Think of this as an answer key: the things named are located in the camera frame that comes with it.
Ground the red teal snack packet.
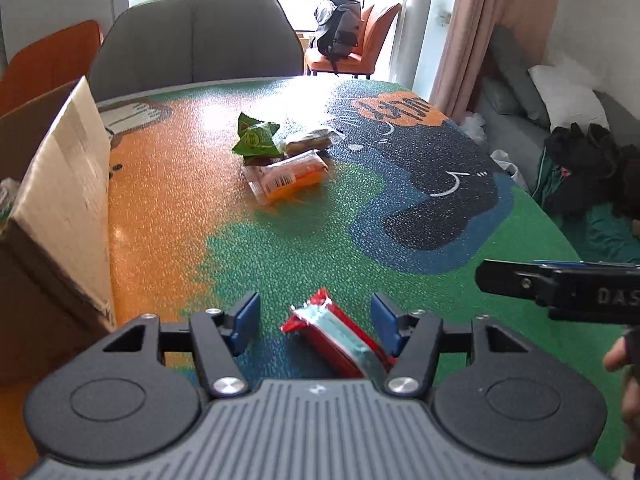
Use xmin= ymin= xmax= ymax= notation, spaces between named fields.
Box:
xmin=280 ymin=288 xmax=399 ymax=382

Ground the clear packet of brown bread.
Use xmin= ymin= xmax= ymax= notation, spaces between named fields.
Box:
xmin=279 ymin=127 xmax=345 ymax=157

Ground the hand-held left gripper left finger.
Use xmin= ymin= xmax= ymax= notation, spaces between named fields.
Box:
xmin=102 ymin=291 xmax=262 ymax=399

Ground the black grey backpack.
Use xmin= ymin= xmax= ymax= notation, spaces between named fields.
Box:
xmin=313 ymin=0 xmax=362 ymax=74

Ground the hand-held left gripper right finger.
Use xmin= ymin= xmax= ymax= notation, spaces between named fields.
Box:
xmin=371 ymin=291 xmax=532 ymax=397

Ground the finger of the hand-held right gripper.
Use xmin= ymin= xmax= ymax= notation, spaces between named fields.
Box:
xmin=475 ymin=258 xmax=633 ymax=307

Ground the white pillow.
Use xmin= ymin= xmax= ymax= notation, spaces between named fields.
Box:
xmin=528 ymin=57 xmax=611 ymax=134

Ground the grey sofa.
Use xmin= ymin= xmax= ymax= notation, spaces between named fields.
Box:
xmin=474 ymin=25 xmax=640 ymax=266

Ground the crumpled white bag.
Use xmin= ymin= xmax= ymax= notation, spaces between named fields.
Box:
xmin=458 ymin=112 xmax=489 ymax=144

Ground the colourful printed table mat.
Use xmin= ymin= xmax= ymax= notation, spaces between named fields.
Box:
xmin=94 ymin=76 xmax=628 ymax=473

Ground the grey upholstered chair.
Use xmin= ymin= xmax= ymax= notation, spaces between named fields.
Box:
xmin=87 ymin=0 xmax=306 ymax=104

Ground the pink curtain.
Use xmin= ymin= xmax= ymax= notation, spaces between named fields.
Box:
xmin=429 ymin=0 xmax=567 ymax=122

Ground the grey cushion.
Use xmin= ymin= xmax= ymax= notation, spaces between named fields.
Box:
xmin=487 ymin=25 xmax=551 ymax=129

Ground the green snack packet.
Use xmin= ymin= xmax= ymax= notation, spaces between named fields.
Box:
xmin=231 ymin=112 xmax=281 ymax=166

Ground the orange snack packet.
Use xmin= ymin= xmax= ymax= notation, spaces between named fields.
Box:
xmin=243 ymin=150 xmax=330 ymax=207

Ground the white plastic bag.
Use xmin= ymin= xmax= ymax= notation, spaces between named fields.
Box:
xmin=489 ymin=148 xmax=530 ymax=192

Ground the dark clothing pile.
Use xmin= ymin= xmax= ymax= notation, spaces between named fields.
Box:
xmin=543 ymin=122 xmax=640 ymax=222

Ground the green cloth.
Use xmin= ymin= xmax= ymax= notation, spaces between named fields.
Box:
xmin=529 ymin=152 xmax=640 ymax=264

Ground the brown cardboard box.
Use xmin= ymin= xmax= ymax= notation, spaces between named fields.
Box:
xmin=0 ymin=76 xmax=117 ymax=387

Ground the person's right hand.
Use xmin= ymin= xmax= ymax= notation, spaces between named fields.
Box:
xmin=602 ymin=326 xmax=640 ymax=463

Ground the orange chair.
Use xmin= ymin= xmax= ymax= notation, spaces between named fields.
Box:
xmin=304 ymin=2 xmax=403 ymax=79
xmin=0 ymin=20 xmax=105 ymax=117

